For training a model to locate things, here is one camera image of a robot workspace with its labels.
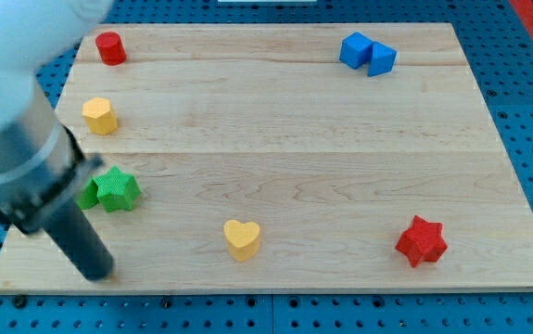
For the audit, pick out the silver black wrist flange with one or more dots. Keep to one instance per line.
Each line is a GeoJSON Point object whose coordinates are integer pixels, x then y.
{"type": "Point", "coordinates": [42, 168]}

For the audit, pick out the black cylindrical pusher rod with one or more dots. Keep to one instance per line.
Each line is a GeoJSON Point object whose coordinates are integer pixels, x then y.
{"type": "Point", "coordinates": [70, 229]}

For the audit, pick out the yellow heart block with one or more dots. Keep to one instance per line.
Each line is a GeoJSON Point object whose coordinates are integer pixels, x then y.
{"type": "Point", "coordinates": [243, 239]}

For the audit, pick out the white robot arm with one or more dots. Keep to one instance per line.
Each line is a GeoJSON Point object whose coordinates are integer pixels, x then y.
{"type": "Point", "coordinates": [32, 33]}

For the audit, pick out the yellow hexagon block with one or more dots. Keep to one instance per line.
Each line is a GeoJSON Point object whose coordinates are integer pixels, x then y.
{"type": "Point", "coordinates": [100, 116]}

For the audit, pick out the green block behind star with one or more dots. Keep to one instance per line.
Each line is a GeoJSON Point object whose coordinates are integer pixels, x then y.
{"type": "Point", "coordinates": [87, 198]}

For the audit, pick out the red cylinder block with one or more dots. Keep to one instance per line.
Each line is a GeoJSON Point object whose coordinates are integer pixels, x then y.
{"type": "Point", "coordinates": [110, 48]}

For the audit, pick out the wooden board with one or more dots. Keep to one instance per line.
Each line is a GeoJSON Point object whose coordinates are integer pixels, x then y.
{"type": "Point", "coordinates": [263, 123]}

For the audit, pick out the blue cube block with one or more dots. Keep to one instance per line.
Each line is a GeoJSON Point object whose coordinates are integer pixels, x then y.
{"type": "Point", "coordinates": [356, 50]}

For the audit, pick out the red star block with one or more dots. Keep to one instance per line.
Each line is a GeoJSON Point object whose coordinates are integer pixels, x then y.
{"type": "Point", "coordinates": [422, 241]}

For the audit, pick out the blue triangular block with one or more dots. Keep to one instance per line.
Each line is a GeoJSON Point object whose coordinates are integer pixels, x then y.
{"type": "Point", "coordinates": [382, 59]}

